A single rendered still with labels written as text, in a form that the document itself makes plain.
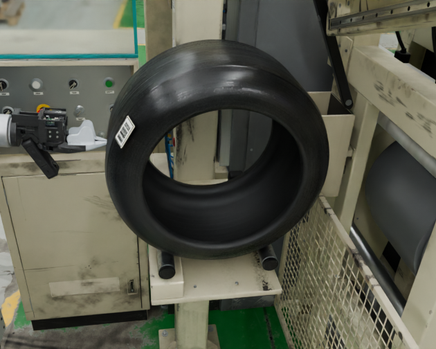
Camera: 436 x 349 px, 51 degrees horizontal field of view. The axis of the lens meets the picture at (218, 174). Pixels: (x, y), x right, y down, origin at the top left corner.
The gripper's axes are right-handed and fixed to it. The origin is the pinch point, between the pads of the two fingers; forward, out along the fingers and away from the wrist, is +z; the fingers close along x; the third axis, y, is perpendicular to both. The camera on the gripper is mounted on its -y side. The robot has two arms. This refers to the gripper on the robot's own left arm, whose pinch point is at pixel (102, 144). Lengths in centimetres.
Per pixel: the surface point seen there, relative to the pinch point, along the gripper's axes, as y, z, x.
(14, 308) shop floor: -127, -41, 68
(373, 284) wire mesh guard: -16, 63, -31
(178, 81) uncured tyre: 20.5, 15.7, -8.4
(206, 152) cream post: -13.8, 31.2, 25.2
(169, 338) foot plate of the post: -118, 31, 40
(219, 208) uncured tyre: -26.6, 35.2, 12.9
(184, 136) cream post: -8.5, 23.5, 25.2
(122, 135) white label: 7.8, 4.7, -10.1
